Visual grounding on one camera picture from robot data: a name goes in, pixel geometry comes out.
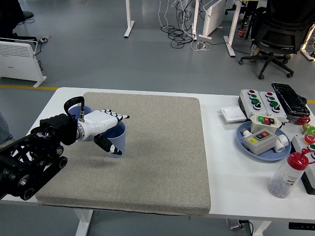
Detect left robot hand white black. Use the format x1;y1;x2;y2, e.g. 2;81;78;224
82;109;130;156

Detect blue ribbed plastic cup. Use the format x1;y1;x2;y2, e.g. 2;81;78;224
99;122;127;159
67;105;95;143

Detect grey-brown mat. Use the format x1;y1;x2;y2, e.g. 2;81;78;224
35;92;212;217

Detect person's white shoe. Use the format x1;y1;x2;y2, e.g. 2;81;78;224
0;137;15;148

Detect person's leg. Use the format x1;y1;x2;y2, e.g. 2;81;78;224
0;112;13;144

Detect white panel heater wide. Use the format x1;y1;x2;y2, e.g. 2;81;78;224
0;39;47;89

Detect white table leg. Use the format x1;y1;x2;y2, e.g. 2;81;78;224
254;220;273;236
75;208;94;236

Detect white desk leg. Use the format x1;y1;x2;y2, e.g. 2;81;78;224
300;48;315;62
223;0;243;59
124;0;135;38
190;0;200;41

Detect white four-button control box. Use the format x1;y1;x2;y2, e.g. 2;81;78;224
240;88;268;118
258;91;288;123

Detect white panel heater narrow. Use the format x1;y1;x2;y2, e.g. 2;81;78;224
198;0;224;40

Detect person's patterned shoe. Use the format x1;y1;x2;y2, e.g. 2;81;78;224
250;43;262;57

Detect blue plate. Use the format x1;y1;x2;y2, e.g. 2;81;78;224
236;120;292;162

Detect white pipe fitting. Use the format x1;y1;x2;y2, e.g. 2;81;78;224
274;134;289;153

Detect black plastic tray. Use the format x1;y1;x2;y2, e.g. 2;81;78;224
271;82;311;116

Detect clear bottle red cap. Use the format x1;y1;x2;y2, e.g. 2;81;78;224
267;148;315;199

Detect black mesh office chair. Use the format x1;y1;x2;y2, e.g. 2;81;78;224
238;0;314;80

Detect white box red mushroom button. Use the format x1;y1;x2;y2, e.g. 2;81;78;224
291;134;315;195

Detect black table control panel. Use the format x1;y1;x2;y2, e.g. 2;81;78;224
288;222;315;231

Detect black cable coil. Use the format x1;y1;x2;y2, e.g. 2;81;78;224
161;0;197;49

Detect white hanging cable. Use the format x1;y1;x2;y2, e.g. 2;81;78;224
157;0;178;29

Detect white wall switch panel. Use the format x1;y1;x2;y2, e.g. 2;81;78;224
220;105;248;123

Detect white switch box green red buttons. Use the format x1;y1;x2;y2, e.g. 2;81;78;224
250;114;283;135

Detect grey switch box red button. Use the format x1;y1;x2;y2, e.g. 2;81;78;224
242;129;278;156

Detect brass valve red handle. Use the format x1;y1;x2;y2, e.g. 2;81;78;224
296;117;313;135

